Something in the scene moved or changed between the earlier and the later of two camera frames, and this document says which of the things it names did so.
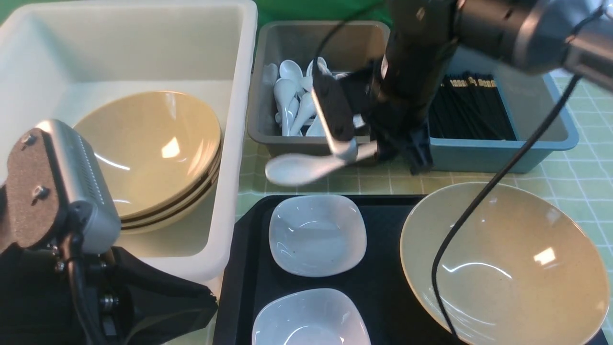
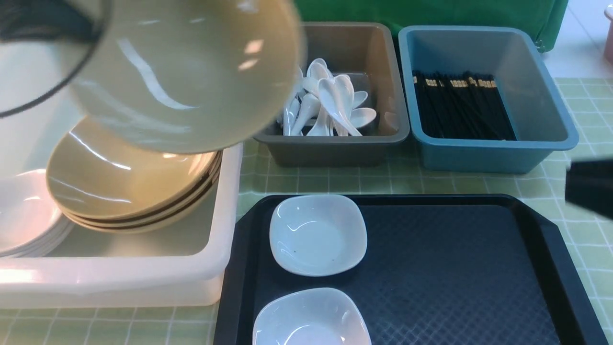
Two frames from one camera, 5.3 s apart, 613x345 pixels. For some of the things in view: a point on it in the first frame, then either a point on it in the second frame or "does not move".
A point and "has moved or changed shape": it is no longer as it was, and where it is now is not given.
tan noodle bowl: [521, 269] → [183, 76]
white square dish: [317, 235] does not move
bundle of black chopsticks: [468, 105] does not move
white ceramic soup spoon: [299, 169] has moved or changed shape
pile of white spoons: [297, 112] does not move
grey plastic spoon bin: [345, 47] does not move
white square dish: [320, 316] does not move
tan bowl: [189, 197] → [94, 224]
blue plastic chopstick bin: [490, 113] does not move
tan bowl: [158, 149] → [91, 174]
